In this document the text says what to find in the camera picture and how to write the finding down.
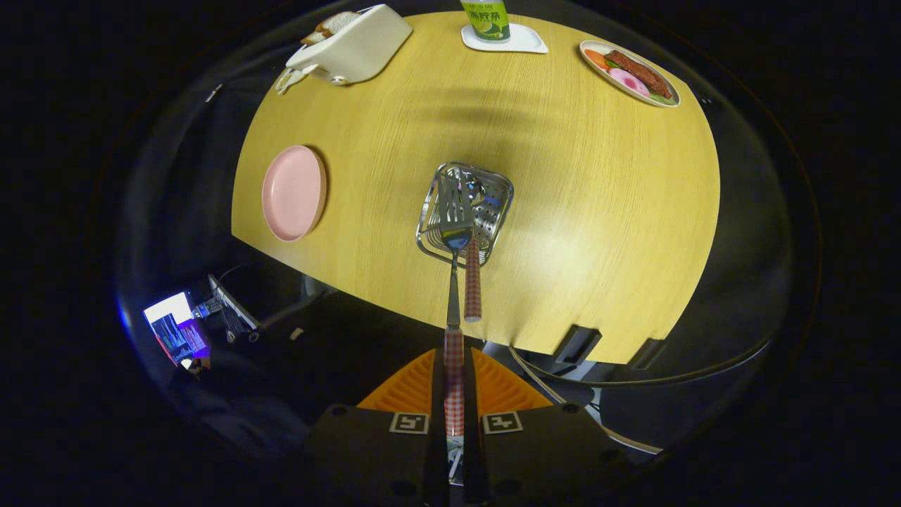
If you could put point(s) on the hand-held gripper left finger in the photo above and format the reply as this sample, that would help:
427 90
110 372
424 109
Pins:
438 394

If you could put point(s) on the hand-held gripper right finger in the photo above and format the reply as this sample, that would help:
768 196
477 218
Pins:
469 394

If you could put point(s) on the perforated metal tray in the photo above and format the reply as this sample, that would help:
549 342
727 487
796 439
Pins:
493 204

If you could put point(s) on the grey flat device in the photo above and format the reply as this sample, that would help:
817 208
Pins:
232 310

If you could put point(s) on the pink plate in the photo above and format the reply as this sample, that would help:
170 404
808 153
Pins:
294 193

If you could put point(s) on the lit computer screen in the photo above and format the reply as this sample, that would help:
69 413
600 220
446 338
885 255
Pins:
176 327

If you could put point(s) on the pink ham slice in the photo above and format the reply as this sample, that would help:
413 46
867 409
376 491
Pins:
628 82

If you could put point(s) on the small white snack dish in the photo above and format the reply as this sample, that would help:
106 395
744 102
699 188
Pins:
285 79

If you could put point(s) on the white coaster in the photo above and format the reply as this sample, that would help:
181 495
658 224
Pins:
528 42

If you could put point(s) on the white toaster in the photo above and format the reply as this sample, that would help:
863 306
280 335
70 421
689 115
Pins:
359 46

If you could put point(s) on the white plate of food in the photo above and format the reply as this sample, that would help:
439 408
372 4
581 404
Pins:
630 74

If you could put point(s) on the orange carrot piece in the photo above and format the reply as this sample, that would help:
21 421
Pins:
597 58

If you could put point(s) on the brown meat strip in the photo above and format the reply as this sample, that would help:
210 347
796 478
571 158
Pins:
639 72

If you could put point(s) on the green label drink bottle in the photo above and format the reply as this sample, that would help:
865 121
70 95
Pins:
486 21

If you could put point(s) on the silver clip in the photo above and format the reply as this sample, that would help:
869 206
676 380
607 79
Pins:
213 93

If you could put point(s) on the small bread slice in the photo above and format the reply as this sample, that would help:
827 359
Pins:
311 39

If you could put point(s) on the large bread slice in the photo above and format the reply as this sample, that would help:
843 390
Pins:
338 22

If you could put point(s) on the black table leg bracket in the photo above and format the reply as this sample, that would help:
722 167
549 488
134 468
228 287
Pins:
577 343
646 353

